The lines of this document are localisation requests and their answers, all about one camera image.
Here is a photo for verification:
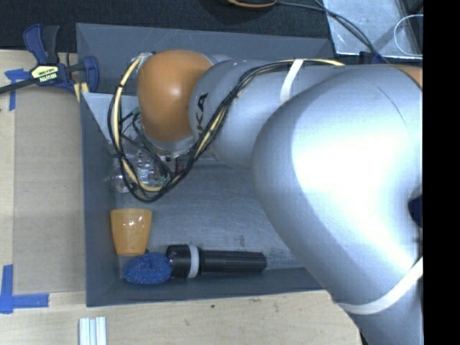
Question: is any clear glass bulb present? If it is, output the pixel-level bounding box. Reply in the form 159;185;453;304
105;154;132;194

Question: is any orange plastic cup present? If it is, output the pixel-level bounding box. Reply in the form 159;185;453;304
109;208;153;257

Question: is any grey metal bin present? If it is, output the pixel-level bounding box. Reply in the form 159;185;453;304
75;22;336;308

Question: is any blue round scrubber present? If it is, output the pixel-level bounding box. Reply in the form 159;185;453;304
123;252;173;285

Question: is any pale wood flat board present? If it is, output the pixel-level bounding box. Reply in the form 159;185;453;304
12;84;88;296

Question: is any black flashlight with white ring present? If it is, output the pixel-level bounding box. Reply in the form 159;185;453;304
165;244;268;280

